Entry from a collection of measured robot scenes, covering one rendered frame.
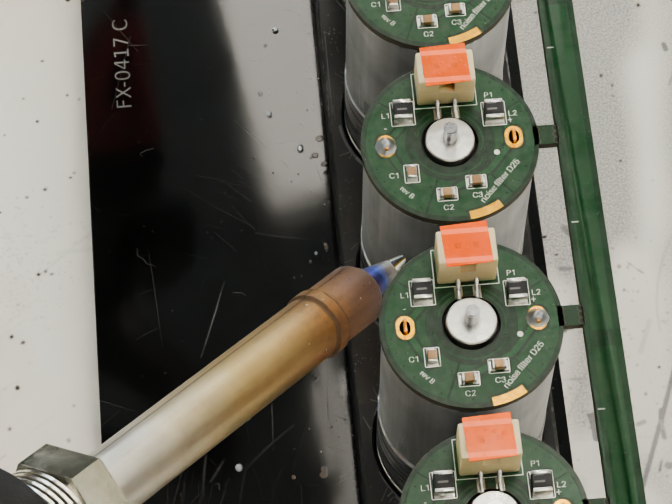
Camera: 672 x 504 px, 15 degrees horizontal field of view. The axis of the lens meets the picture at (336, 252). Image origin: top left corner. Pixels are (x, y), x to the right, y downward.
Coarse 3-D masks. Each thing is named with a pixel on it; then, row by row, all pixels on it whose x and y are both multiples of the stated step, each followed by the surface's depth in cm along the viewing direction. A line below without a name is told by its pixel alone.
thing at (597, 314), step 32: (544, 0) 37; (544, 32) 37; (576, 32) 37; (576, 64) 36; (576, 96) 36; (544, 128) 36; (576, 128) 36; (576, 160) 36; (576, 192) 35; (576, 224) 35; (576, 256) 35; (608, 256) 35; (608, 288) 35; (576, 320) 35; (608, 320) 35; (608, 352) 34; (608, 384) 34; (608, 416) 34; (608, 448) 34; (608, 480) 34; (640, 480) 34
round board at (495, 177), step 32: (384, 96) 36; (480, 96) 36; (512, 96) 36; (384, 128) 36; (416, 128) 36; (480, 128) 36; (384, 160) 36; (416, 160) 36; (480, 160) 36; (512, 160) 36; (384, 192) 35; (416, 192) 35; (448, 192) 35; (480, 192) 35; (512, 192) 35; (448, 224) 35
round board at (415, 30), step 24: (360, 0) 37; (384, 0) 37; (408, 0) 37; (432, 0) 37; (456, 0) 37; (480, 0) 37; (504, 0) 37; (384, 24) 37; (408, 24) 37; (432, 24) 37; (456, 24) 37; (480, 24) 37; (408, 48) 37
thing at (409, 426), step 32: (448, 320) 34; (480, 320) 34; (384, 384) 36; (544, 384) 35; (384, 416) 36; (416, 416) 35; (448, 416) 34; (512, 416) 35; (544, 416) 36; (384, 448) 37; (416, 448) 36
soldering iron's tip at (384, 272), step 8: (400, 256) 32; (376, 264) 32; (384, 264) 32; (392, 264) 32; (400, 264) 32; (368, 272) 32; (376, 272) 32; (384, 272) 32; (392, 272) 32; (376, 280) 32; (384, 280) 32; (384, 288) 32
